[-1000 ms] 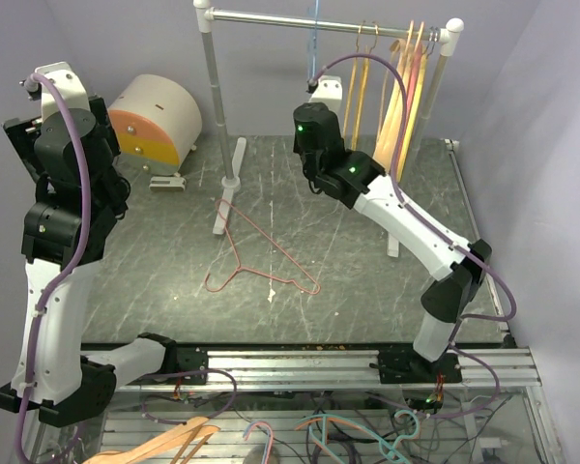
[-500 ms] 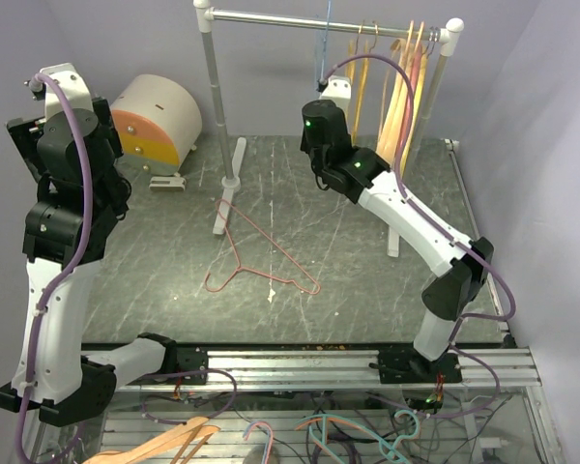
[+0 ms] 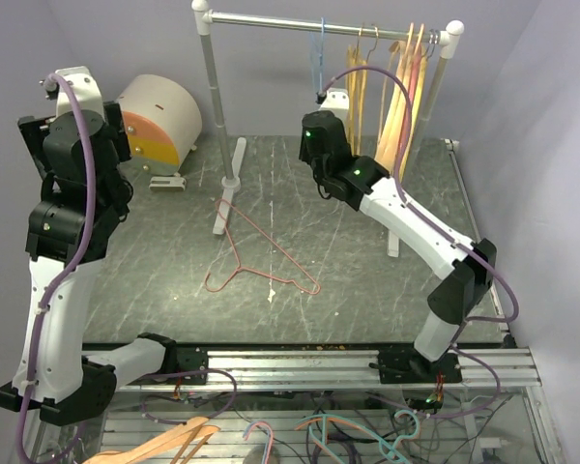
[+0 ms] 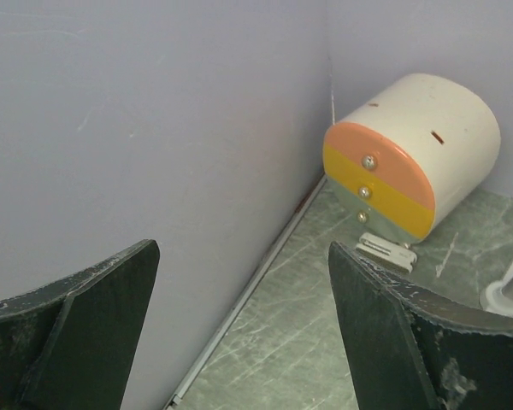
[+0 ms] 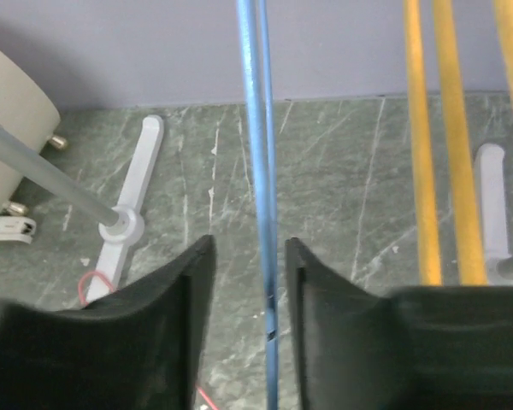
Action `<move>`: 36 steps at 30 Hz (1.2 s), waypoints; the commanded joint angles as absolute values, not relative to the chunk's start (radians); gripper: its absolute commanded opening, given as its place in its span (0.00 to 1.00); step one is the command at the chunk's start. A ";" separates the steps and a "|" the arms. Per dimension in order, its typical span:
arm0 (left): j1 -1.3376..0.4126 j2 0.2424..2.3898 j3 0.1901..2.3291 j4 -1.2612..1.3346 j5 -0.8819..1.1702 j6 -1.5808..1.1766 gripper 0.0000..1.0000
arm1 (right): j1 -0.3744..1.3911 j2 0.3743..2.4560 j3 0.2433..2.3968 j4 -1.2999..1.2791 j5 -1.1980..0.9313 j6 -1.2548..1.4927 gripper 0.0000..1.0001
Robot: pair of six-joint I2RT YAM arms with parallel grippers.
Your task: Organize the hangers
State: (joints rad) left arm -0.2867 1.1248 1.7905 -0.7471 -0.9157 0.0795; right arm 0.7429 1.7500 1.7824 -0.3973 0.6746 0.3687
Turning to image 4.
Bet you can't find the beige drum with orange face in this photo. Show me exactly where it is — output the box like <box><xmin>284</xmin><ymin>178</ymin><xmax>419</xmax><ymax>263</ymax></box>
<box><xmin>322</xmin><ymin>72</ymin><xmax>502</xmax><ymax>274</ymax></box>

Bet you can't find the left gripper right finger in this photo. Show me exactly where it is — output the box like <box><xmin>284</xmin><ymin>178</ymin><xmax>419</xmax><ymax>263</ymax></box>
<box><xmin>328</xmin><ymin>242</ymin><xmax>513</xmax><ymax>409</ymax></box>

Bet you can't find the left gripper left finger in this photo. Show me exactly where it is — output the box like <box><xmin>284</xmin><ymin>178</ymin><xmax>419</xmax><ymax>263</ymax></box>
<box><xmin>0</xmin><ymin>239</ymin><xmax>160</xmax><ymax>410</ymax></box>

